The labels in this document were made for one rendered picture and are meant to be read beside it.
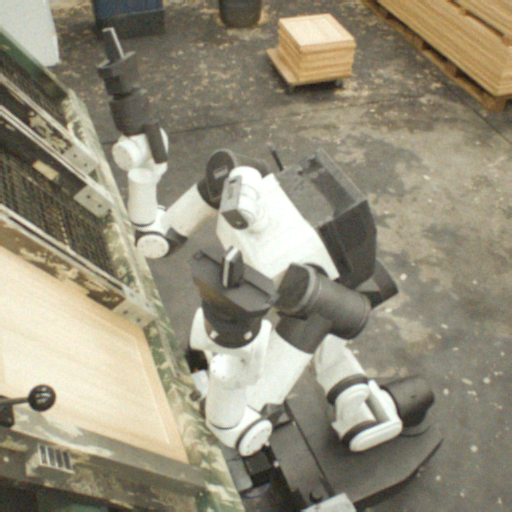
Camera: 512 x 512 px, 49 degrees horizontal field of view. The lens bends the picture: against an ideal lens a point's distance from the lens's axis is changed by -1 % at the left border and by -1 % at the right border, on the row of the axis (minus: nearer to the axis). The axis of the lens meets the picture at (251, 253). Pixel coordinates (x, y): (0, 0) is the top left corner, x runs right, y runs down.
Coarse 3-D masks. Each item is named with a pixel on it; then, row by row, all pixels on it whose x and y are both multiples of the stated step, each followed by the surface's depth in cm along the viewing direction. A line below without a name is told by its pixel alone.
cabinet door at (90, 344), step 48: (0, 288) 108; (48, 288) 124; (0, 336) 98; (48, 336) 112; (96, 336) 129; (144, 336) 151; (0, 384) 90; (48, 384) 101; (96, 384) 115; (144, 384) 134; (144, 432) 119
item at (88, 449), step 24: (24, 408) 88; (0, 432) 82; (24, 432) 84; (48, 432) 89; (72, 432) 94; (96, 432) 100; (72, 456) 93; (96, 456) 96; (120, 456) 101; (144, 456) 108; (168, 456) 116; (144, 480) 108; (168, 480) 112; (192, 480) 118
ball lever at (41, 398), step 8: (40, 384) 76; (32, 392) 75; (40, 392) 75; (48, 392) 75; (0, 400) 80; (8, 400) 79; (16, 400) 78; (24, 400) 77; (32, 400) 74; (40, 400) 74; (48, 400) 75; (0, 408) 81; (32, 408) 75; (40, 408) 75; (48, 408) 75
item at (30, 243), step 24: (0, 216) 115; (0, 240) 118; (24, 240) 120; (48, 240) 127; (48, 264) 127; (72, 264) 130; (96, 288) 137; (120, 288) 146; (120, 312) 146; (144, 312) 149
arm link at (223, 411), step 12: (216, 396) 95; (228, 396) 94; (240, 396) 96; (204, 408) 105; (216, 408) 97; (228, 408) 97; (240, 408) 98; (252, 408) 106; (216, 420) 99; (228, 420) 98; (240, 420) 101; (252, 420) 103; (216, 432) 102; (228, 432) 101; (240, 432) 102; (228, 444) 103
